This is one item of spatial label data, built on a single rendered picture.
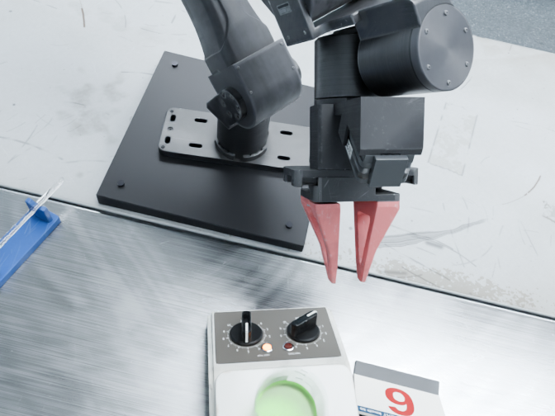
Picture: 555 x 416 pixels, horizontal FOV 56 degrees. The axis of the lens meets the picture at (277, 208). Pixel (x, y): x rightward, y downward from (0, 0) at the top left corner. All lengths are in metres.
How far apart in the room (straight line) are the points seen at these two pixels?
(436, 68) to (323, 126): 0.09
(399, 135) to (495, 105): 0.52
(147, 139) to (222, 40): 0.20
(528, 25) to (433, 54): 2.40
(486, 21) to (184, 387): 2.35
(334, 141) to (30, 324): 0.37
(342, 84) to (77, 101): 0.44
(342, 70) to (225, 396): 0.28
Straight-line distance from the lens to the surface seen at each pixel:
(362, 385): 0.56
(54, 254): 0.63
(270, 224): 0.61
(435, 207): 0.70
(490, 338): 0.64
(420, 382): 0.59
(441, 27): 0.38
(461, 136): 0.79
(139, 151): 0.67
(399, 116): 0.35
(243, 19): 0.55
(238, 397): 0.46
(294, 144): 0.67
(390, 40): 0.38
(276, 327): 0.53
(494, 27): 2.67
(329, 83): 0.43
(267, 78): 0.54
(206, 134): 0.67
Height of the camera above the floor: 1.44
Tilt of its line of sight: 57 degrees down
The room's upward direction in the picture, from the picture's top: 11 degrees clockwise
